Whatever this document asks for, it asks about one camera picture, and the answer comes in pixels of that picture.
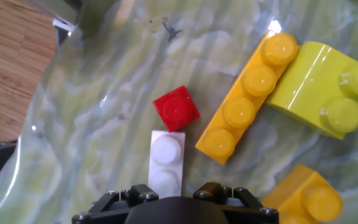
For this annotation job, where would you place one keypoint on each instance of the lime yellow brick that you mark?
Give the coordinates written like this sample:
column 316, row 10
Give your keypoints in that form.
column 309, row 84

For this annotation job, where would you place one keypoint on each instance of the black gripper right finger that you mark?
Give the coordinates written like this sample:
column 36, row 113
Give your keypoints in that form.
column 253, row 216

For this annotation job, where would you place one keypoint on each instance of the white toy brick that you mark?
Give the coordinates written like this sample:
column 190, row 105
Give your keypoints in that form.
column 166, row 165

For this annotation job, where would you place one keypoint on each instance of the yellow-orange four-stud brick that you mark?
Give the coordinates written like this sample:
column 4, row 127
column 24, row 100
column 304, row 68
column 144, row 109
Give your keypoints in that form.
column 238, row 112

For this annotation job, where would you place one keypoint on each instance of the red toy brick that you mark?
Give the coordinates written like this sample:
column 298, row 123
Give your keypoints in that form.
column 176, row 109

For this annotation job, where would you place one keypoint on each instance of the yellow-orange two-stud brick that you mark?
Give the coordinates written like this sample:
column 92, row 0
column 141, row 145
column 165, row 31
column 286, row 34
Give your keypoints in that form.
column 294, row 193

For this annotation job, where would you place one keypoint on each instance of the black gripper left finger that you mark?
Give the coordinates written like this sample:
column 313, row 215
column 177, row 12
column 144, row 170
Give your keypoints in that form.
column 104, row 214

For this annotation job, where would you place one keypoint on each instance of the green marble pattern mat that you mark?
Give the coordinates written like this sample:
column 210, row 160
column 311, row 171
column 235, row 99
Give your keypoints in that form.
column 104, row 93

